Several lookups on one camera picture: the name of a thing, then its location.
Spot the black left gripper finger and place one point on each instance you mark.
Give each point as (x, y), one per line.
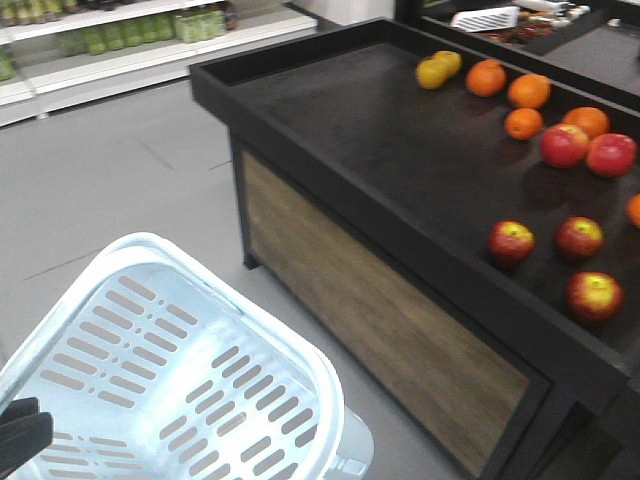
(25, 432)

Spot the light blue plastic basket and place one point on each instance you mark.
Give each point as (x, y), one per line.
(153, 368)

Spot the small orange near apples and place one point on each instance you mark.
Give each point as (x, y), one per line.
(523, 123)

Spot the orange behind pink apples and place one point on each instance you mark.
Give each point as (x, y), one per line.
(591, 120)

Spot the white store shelving unit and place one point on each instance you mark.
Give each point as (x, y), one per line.
(45, 80)

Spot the black wooden fruit display stand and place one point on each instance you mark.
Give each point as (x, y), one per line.
(371, 200)

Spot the red yellow apple left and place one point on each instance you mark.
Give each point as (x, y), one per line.
(509, 243)

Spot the red yellow apple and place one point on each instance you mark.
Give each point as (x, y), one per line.
(509, 243)
(593, 297)
(578, 239)

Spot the red yellow apple front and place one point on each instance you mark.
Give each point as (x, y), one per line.
(593, 297)

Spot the red yellow apple middle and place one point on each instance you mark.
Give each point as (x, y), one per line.
(578, 239)

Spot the large orange back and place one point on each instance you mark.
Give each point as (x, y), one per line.
(529, 91)

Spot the pink red apple left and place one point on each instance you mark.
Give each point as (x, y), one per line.
(563, 145)

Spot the pink red apple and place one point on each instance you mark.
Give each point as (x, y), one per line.
(563, 145)
(611, 155)

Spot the pink red apple right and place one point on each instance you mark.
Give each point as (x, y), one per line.
(611, 155)

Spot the orange front right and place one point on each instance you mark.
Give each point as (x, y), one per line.
(633, 210)

